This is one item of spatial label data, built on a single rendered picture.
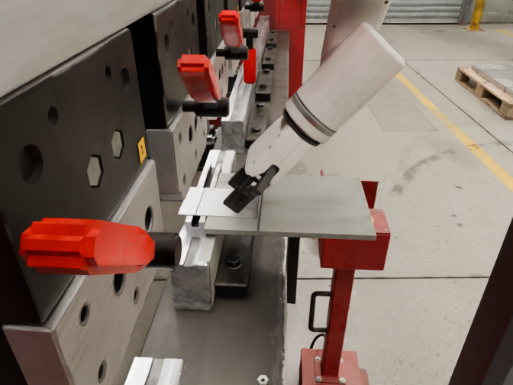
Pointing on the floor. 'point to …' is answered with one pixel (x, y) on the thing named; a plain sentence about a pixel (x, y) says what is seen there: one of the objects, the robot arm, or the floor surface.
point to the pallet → (484, 87)
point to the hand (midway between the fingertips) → (238, 191)
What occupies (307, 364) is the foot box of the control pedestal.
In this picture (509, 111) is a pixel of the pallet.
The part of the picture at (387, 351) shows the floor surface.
